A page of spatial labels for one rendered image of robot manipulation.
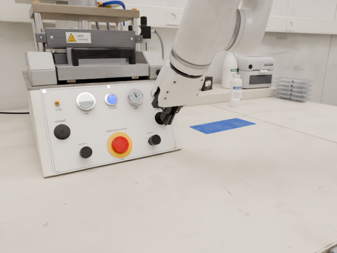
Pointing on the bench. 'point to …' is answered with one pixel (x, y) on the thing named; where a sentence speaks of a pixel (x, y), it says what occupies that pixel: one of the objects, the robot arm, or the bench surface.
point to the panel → (102, 126)
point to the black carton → (207, 84)
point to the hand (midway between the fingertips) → (167, 115)
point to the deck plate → (85, 82)
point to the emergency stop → (120, 144)
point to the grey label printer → (256, 71)
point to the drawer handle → (102, 53)
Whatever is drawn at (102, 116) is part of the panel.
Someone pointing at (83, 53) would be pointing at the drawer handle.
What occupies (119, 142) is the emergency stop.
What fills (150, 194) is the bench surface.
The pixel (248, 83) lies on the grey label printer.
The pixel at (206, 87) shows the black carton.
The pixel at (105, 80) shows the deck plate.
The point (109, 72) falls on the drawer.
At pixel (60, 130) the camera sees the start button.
